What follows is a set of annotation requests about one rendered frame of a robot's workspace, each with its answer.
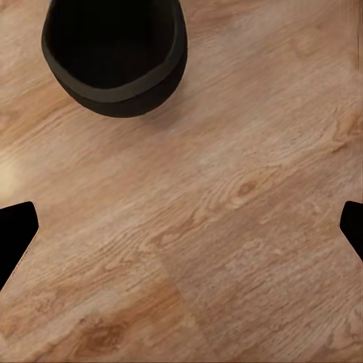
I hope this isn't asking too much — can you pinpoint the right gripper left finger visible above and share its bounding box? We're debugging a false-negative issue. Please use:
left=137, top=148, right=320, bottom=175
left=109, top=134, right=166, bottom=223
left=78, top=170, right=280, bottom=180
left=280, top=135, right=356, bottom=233
left=0, top=201, right=39, bottom=290

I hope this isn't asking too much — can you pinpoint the cauldron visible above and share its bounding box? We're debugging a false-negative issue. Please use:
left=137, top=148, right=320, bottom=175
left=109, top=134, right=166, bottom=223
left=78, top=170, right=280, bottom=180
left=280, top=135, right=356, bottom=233
left=41, top=0, right=188, bottom=119

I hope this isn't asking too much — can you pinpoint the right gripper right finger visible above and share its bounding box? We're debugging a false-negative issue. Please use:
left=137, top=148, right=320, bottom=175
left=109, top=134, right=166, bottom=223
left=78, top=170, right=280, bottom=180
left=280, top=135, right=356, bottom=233
left=340, top=200, right=363, bottom=261

